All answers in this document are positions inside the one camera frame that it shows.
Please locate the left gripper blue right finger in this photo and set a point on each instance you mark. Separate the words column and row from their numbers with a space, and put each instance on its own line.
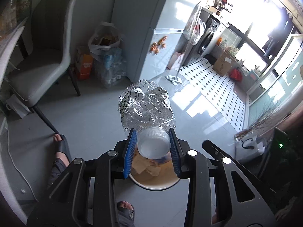
column 174, row 152

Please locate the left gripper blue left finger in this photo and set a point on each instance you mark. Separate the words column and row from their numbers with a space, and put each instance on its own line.
column 129, row 151

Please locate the crushed clear plastic bottle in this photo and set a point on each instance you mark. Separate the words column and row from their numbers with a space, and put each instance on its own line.
column 145, row 107

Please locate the orange trash bin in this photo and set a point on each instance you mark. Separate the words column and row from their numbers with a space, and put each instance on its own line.
column 153, row 175

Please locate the person's left foot sandal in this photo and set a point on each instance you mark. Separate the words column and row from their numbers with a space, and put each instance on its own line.
column 63, row 147

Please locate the floor mop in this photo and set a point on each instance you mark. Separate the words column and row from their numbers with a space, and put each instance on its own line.
column 174, row 78

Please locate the water bottle pack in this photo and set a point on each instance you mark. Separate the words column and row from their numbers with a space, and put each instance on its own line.
column 109, row 67

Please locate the orange carton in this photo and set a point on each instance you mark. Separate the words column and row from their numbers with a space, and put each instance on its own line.
column 83, row 63

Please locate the red bag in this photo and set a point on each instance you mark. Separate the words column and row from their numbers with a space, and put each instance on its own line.
column 236, row 75

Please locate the cardboard box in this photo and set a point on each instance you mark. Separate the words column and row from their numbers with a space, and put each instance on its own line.
column 224, row 63

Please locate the white plastic bag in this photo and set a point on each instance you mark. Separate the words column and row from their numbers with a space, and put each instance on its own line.
column 105, row 37

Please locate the washing machine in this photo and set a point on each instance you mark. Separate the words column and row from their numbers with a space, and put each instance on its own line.
column 214, row 30

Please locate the grey chair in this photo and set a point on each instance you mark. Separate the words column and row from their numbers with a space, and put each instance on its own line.
column 51, row 26

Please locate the light blue refrigerator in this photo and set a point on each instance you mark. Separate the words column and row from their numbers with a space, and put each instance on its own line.
column 150, row 32

